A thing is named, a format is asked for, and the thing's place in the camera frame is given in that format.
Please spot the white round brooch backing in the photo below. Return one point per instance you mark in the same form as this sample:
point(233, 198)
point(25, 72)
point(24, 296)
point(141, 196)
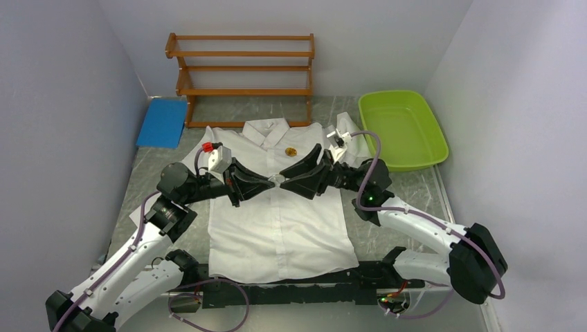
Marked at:
point(278, 178)

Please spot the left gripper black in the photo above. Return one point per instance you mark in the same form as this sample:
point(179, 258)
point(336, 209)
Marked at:
point(240, 183)

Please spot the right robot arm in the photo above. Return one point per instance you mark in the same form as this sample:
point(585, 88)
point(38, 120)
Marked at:
point(466, 258)

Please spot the green plastic basin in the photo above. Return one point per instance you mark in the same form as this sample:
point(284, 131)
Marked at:
point(411, 137)

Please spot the wooden shoe rack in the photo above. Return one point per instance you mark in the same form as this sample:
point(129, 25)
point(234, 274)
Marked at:
point(243, 66)

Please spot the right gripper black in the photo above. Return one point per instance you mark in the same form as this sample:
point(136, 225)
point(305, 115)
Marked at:
point(306, 186)

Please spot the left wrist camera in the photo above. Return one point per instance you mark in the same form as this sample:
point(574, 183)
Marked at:
point(219, 157)

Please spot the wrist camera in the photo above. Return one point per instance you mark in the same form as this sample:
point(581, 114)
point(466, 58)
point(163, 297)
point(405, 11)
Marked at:
point(338, 143)
point(219, 157)

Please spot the yellow brooch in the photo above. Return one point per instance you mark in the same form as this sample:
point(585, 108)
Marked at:
point(291, 152)

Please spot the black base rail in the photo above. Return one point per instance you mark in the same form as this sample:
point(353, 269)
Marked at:
point(360, 285)

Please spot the blue board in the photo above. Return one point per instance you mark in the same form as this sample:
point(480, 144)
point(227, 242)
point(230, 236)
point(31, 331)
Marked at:
point(163, 124)

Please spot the white shirt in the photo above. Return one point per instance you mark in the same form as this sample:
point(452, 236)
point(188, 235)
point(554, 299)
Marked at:
point(277, 234)

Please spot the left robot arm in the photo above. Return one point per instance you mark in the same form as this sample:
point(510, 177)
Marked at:
point(122, 287)

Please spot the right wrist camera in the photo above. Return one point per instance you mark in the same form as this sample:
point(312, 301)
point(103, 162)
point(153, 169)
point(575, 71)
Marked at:
point(338, 143)

